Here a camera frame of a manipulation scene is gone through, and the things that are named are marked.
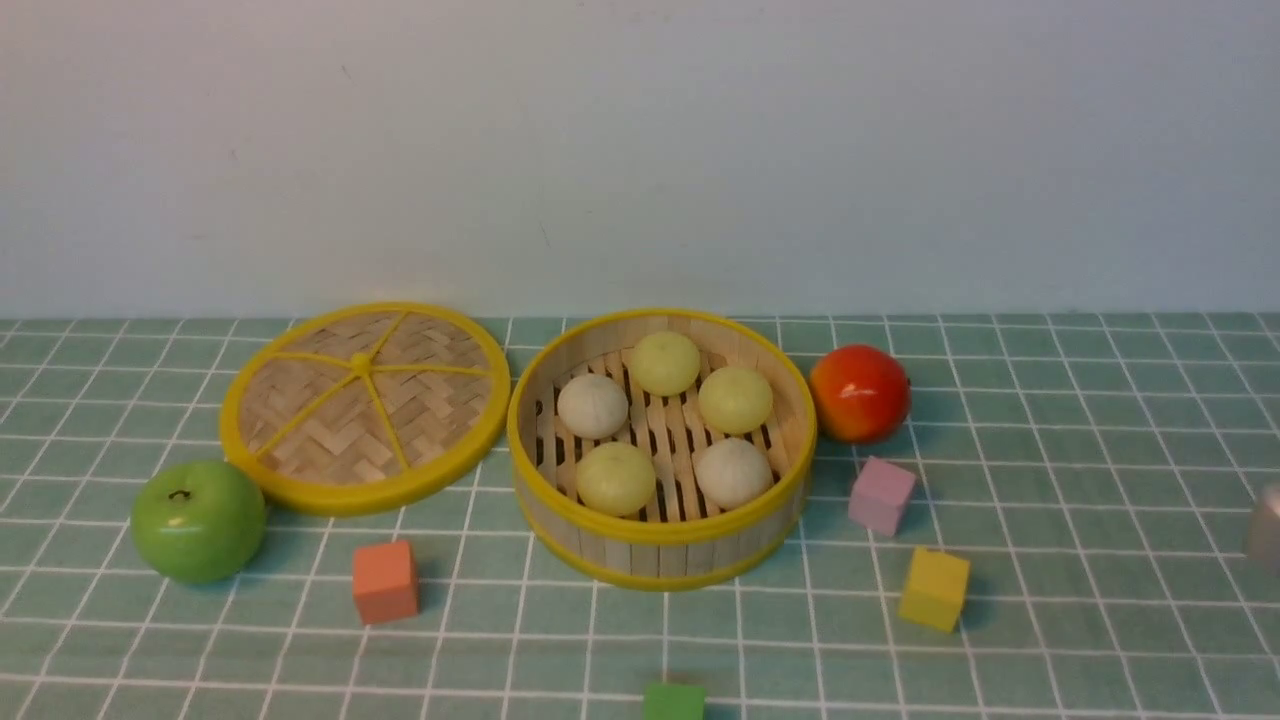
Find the white bun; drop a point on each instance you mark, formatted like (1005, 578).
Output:
(732, 472)
(593, 406)

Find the bamboo steamer lid yellow rim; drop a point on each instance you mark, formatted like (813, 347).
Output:
(367, 409)

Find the yellow-green bun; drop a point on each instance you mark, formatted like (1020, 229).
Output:
(735, 400)
(665, 363)
(617, 479)

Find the bamboo steamer basket yellow rim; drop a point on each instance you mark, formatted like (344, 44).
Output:
(679, 540)

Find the red tomato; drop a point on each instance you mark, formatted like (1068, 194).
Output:
(862, 394)

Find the green apple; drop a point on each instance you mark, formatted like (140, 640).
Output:
(199, 522)

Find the green cube block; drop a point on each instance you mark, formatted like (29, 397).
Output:
(674, 701)

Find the pink cube block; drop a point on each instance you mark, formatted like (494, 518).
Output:
(880, 496)

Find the orange cube block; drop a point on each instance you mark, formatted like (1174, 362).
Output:
(385, 582)

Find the yellow cube block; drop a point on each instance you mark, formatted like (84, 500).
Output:
(935, 589)

